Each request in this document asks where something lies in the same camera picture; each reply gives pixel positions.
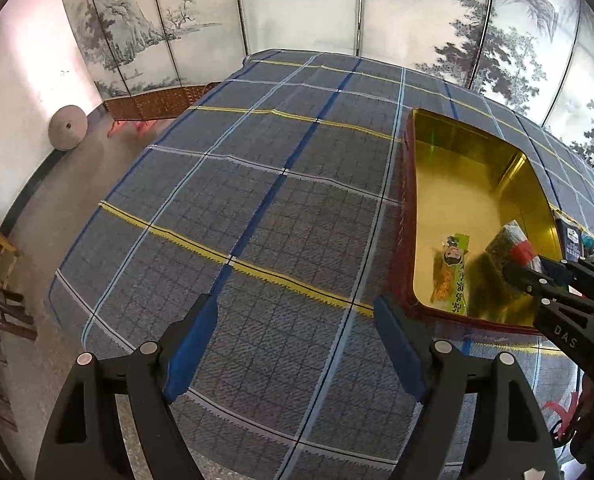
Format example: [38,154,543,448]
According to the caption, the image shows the dark red-white snack packet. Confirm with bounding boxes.
[483,220,542,276]

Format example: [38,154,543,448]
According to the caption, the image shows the green snack packet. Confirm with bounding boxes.
[430,233,469,315]

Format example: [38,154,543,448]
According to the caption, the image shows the dark snack packet on table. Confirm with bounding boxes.
[555,212,594,262]

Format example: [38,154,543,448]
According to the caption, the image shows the red gold toffee tin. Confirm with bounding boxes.
[388,108,562,335]

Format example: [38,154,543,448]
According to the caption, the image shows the painted folding screen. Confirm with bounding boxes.
[62,0,594,168]

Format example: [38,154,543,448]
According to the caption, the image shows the blue plaid tablecloth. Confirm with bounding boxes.
[47,50,594,479]

